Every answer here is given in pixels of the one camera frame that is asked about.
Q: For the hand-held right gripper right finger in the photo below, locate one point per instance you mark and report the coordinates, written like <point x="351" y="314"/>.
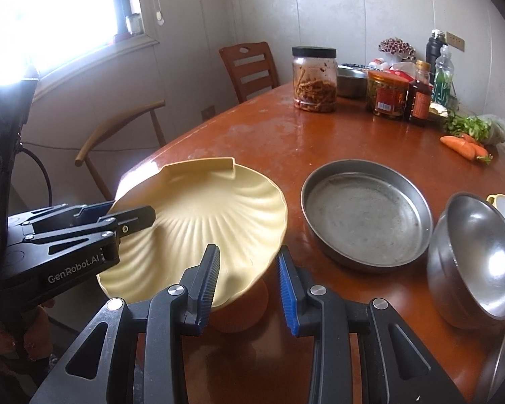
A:
<point x="287" y="290"/>

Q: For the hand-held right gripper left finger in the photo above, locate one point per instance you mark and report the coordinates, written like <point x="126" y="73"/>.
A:
<point x="208" y="286"/>

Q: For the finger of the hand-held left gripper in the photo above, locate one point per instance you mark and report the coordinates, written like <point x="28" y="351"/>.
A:
<point x="94" y="209"/>
<point x="139" y="216"/>

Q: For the cream shell-shaped plate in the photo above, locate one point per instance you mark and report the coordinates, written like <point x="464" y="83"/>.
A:
<point x="202" y="202"/>

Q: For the round metal pan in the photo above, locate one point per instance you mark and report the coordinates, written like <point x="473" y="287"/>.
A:
<point x="362" y="214"/>

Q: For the deep metal bowl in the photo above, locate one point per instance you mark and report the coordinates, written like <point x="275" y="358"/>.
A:
<point x="479" y="261"/>

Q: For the person's left hand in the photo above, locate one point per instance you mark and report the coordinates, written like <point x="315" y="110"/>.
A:
<point x="38" y="324"/>

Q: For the curved light wooden chair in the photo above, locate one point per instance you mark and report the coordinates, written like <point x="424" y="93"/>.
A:
<point x="122" y="122"/>

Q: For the window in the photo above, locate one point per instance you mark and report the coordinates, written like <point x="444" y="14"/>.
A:
<point x="67" y="8"/>

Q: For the small jar on windowsill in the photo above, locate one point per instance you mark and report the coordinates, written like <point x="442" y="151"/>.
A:
<point x="133" y="24"/>

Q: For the brown slatted wooden chair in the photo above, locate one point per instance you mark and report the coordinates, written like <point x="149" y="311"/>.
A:
<point x="246" y="54"/>

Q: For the plastic jar with black lid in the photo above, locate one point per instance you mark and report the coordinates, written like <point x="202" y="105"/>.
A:
<point x="315" y="88"/>

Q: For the jar with red label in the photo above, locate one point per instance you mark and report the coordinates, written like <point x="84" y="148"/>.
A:
<point x="387" y="101"/>

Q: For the small metal basin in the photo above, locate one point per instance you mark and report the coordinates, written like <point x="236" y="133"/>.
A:
<point x="351" y="82"/>

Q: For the dark sauce bottle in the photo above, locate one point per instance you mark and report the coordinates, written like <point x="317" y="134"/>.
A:
<point x="418" y="105"/>

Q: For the yellow food tray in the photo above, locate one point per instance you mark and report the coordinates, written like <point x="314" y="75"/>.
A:
<point x="439" y="111"/>

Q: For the bunch of leafy greens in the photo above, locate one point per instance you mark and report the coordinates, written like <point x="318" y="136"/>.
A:
<point x="467" y="126"/>

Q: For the red and white packet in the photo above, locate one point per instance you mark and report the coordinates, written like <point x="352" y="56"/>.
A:
<point x="399" y="69"/>

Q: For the clear plastic bottle green liquid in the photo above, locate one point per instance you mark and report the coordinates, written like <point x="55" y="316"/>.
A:
<point x="442" y="84"/>

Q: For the dried flower decoration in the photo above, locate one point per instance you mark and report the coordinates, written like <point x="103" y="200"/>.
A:
<point x="397" y="47"/>

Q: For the black thermos bottle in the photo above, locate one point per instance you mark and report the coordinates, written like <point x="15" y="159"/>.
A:
<point x="433" y="50"/>

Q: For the low wall outlet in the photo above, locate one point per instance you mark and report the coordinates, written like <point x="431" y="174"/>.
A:
<point x="208" y="112"/>

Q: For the beige wall socket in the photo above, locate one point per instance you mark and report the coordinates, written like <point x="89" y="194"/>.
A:
<point x="455" y="41"/>

